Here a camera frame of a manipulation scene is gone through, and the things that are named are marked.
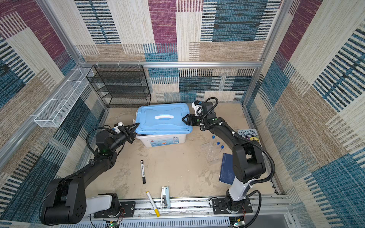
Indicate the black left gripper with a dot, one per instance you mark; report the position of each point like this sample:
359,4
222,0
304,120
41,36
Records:
128,134

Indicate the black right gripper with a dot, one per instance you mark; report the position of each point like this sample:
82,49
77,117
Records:
190,118

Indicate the white plastic storage bin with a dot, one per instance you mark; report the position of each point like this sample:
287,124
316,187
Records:
150,141

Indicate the blue plastic bin lid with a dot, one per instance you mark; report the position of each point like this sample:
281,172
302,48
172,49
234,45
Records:
163,119

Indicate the blue capped test tube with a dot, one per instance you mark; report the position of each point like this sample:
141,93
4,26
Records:
215,146
211,143
218,150

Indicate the clear test tube rack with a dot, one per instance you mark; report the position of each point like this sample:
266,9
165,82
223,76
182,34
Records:
211,159

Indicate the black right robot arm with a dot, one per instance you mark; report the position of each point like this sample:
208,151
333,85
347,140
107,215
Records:
247,160

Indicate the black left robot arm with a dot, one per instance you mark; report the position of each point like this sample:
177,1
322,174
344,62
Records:
65,200

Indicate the black marker pen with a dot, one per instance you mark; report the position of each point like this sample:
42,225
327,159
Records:
143,172

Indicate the colourful treehouse book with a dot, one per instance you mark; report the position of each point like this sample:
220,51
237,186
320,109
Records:
249,134

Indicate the dark blue book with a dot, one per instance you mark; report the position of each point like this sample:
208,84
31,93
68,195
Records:
227,175

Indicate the white yellow marker pen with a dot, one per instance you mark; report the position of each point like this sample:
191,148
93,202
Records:
153,204

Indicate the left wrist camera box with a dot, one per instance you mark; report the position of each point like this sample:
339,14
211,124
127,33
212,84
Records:
118,127

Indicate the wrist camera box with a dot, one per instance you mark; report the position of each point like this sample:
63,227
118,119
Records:
118,127
197,106

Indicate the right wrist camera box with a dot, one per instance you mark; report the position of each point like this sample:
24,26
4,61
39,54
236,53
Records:
197,106

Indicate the black wire mesh shelf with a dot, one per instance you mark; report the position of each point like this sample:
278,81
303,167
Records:
120,85

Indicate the metal clamp bracket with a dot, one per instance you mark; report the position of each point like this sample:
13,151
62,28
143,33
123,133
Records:
165,198

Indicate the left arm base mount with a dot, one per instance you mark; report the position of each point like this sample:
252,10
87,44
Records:
117,209

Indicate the white wire mesh basket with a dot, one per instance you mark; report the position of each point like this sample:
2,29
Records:
58,108

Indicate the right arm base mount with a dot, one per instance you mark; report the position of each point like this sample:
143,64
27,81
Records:
227,206

